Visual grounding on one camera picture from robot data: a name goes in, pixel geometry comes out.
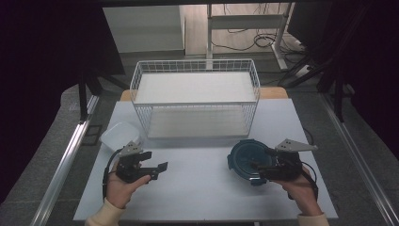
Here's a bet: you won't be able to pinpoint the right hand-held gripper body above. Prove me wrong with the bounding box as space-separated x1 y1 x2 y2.
258 138 319 183

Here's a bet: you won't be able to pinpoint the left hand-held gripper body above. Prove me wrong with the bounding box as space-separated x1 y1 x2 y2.
115 140 152 185

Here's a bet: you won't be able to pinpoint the blue round container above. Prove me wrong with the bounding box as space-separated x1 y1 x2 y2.
227 138 279 186

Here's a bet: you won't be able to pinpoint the white square container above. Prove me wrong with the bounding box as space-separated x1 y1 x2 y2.
99 121 142 153

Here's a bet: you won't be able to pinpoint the person's left hand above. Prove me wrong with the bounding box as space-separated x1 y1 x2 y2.
105 161 152 210

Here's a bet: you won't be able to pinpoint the person's right hand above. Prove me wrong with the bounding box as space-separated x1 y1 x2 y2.
279 165 324 218

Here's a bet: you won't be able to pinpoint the wooden table board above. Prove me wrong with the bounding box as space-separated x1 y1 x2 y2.
120 87 290 103

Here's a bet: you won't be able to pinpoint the black stand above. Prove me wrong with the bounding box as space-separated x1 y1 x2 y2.
76 69 130 122
281 53 357 124

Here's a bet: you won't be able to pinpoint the dark curtain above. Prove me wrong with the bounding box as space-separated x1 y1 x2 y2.
0 0 126 202
286 0 399 158

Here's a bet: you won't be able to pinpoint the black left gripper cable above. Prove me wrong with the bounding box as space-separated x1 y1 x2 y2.
101 148 124 202

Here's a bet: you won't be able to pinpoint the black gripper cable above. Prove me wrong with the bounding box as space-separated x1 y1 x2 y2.
286 160 320 202
101 148 124 202

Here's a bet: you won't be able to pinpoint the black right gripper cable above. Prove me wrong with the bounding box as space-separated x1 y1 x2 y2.
286 160 320 202

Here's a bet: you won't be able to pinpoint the metal floor rail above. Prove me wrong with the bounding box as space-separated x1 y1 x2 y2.
29 94 101 226
319 93 399 226

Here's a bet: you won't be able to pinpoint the white wire basket rack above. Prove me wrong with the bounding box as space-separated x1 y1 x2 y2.
129 58 262 139

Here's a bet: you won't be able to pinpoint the black floor cables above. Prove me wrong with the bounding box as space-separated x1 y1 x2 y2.
210 3 314 65

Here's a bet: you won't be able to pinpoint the white desk frame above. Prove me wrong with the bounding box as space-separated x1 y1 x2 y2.
205 2 295 71

